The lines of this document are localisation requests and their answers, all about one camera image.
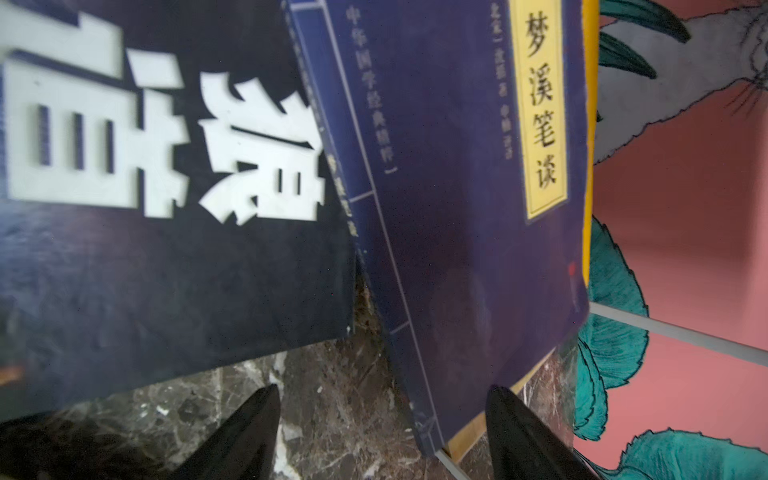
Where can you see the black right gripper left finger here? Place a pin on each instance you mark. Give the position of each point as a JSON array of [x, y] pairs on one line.
[[243, 447]]

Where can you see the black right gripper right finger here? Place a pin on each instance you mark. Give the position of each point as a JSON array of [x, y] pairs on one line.
[[522, 446]]

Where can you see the black wolf cover book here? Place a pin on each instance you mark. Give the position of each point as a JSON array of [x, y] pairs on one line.
[[166, 205]]

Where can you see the navy book yellow label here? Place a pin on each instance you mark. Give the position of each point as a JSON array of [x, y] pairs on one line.
[[457, 138]]

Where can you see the yellow book on shelf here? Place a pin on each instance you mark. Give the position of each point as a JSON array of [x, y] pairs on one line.
[[590, 23]]

